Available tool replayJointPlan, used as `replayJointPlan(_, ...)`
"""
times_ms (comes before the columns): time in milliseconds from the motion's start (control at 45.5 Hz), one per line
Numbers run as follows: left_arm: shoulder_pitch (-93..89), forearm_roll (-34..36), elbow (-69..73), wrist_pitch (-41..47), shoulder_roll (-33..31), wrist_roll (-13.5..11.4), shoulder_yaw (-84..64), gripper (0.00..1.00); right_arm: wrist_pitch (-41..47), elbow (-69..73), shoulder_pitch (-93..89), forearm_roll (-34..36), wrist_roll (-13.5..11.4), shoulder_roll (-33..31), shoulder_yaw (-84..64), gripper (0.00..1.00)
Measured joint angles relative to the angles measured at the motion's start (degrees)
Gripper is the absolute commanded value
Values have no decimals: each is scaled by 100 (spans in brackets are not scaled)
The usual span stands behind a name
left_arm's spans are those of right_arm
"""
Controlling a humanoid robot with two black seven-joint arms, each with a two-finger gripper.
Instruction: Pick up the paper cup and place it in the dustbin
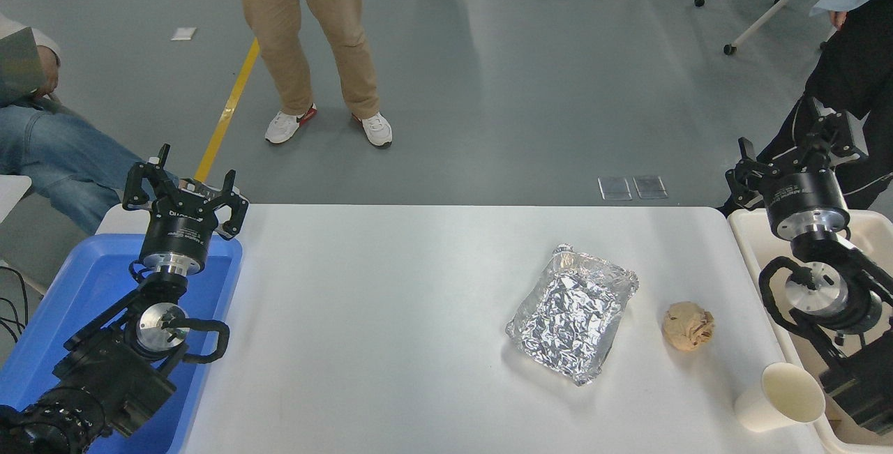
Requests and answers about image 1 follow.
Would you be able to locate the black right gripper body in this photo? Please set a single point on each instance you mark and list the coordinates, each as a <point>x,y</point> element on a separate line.
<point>802,196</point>

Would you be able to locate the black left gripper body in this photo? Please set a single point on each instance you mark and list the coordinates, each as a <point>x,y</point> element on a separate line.
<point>176,234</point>

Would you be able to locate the white paper cup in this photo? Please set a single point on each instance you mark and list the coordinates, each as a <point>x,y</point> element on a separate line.
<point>760,409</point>

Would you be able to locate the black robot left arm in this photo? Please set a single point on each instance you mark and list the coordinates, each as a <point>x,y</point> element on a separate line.
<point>104,370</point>

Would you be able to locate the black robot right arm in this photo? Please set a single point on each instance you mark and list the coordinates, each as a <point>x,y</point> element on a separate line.
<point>823,246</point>

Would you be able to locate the hand of person beside bin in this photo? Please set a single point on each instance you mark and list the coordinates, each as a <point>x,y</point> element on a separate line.
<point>837,19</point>

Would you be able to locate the seated person's hand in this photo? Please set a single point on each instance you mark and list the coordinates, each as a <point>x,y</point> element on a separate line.
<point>49,72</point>

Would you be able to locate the large pale plastic bin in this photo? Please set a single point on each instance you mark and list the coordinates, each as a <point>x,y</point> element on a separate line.
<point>750,245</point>

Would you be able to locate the person beside bin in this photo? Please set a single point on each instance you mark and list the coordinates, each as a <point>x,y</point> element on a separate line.
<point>854,63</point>

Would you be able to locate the seated person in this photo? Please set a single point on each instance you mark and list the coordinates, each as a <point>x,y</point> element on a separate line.
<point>63,157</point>

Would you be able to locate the clear floor plate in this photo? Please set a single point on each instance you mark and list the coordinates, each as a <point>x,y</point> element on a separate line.
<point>650,187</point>
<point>614,188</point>

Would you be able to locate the blue plastic tray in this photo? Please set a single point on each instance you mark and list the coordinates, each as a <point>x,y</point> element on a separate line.
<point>84,280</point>

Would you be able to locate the small white side table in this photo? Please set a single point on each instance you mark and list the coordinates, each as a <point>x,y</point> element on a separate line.
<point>12,192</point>

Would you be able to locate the white wheeled chair base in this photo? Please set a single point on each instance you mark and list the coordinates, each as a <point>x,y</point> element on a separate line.
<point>771,11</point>

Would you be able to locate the crumpled tan paper ball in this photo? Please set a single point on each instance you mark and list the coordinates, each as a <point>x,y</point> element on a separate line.
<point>688,327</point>

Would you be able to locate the grey laptop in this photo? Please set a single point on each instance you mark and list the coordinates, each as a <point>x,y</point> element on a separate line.
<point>17,67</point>

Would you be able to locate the standing person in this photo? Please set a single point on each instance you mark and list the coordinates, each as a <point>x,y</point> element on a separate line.
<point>279,35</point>

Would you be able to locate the crumpled silver foil tray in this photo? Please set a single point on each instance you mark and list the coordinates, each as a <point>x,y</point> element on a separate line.
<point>568,314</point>

